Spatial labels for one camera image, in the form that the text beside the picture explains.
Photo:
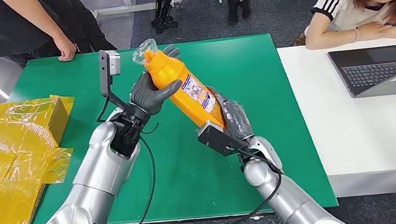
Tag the yellow taped cardboard box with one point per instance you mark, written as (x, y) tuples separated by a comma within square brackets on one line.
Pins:
[(10, 166)]

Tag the brown bag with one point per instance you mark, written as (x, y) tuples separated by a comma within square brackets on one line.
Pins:
[(298, 40)]

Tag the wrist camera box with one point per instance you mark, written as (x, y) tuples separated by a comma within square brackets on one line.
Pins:
[(106, 73), (216, 139)]

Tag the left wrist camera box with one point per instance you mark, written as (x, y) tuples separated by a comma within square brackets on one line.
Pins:
[(106, 73)]

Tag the seated person's hand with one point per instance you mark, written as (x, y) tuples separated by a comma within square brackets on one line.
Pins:
[(375, 29)]

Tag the black humanoid robot legs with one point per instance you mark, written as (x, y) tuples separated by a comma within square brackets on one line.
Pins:
[(163, 6)]

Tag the dark grey laptop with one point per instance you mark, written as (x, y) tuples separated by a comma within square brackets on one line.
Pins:
[(383, 71)]

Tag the green table mat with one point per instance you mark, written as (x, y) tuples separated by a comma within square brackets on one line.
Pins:
[(190, 171)]

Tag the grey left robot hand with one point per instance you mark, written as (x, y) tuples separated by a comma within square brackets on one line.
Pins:
[(146, 98)]

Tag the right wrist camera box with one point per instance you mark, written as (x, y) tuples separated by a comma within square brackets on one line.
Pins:
[(216, 139)]

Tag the white table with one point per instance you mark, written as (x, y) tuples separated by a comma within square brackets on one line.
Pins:
[(352, 127)]

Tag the orange plastic bottle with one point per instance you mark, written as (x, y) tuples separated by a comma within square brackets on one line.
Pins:
[(175, 80)]

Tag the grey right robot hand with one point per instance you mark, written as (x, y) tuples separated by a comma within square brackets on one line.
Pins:
[(236, 118)]

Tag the standing person's hand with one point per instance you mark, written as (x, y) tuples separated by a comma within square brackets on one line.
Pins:
[(65, 47)]

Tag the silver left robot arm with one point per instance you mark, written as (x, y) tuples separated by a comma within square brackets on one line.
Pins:
[(94, 182)]

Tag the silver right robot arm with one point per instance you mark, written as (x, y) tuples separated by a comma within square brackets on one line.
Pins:
[(290, 201)]

